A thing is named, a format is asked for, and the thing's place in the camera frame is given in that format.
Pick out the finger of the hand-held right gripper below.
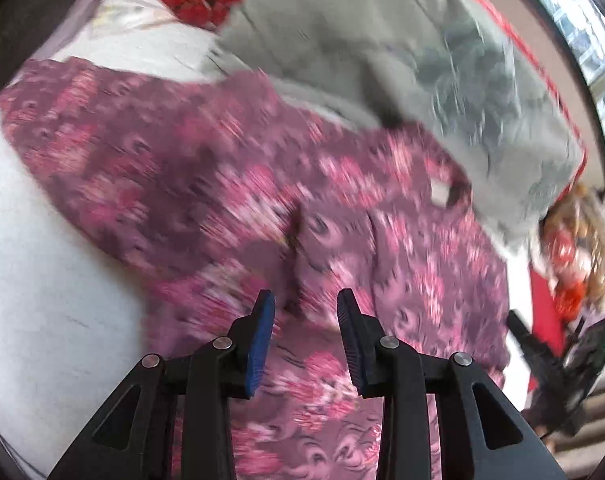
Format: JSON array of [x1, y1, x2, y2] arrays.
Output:
[[506, 310, 558, 373]]

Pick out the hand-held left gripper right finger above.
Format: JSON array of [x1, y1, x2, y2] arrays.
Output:
[[337, 288, 568, 480]]

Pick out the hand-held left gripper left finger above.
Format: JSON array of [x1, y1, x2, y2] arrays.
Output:
[[47, 290, 276, 480]]

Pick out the purple floral fleece garment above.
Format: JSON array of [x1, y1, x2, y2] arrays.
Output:
[[0, 57, 513, 480]]

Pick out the plain red cloth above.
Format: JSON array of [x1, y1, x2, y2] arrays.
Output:
[[525, 266, 569, 392]]

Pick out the plush toys in plastic bag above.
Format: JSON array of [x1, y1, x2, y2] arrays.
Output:
[[529, 182, 605, 317]]

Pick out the white quilted bed pad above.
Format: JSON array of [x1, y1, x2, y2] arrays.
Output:
[[0, 0, 538, 478]]

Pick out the grey embroidered flower pillow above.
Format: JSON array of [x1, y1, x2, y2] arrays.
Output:
[[205, 0, 587, 257]]

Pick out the window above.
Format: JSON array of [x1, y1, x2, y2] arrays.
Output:
[[513, 0, 605, 181]]

